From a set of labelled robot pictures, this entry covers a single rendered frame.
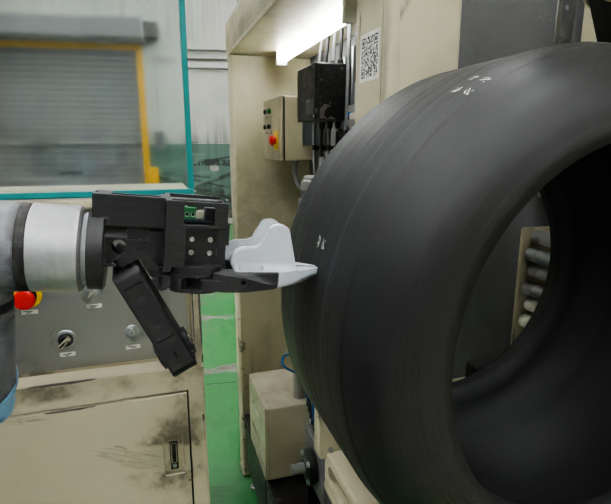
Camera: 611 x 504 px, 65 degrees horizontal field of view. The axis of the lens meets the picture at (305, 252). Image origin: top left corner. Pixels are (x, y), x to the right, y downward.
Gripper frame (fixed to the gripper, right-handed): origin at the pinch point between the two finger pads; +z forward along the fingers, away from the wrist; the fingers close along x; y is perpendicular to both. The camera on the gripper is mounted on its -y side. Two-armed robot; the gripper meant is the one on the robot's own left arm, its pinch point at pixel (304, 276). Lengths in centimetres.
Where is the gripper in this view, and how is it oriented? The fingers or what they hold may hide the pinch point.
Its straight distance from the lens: 48.8
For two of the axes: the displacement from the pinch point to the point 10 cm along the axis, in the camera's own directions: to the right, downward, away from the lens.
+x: -3.0, -2.0, 9.3
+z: 9.5, 0.3, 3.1
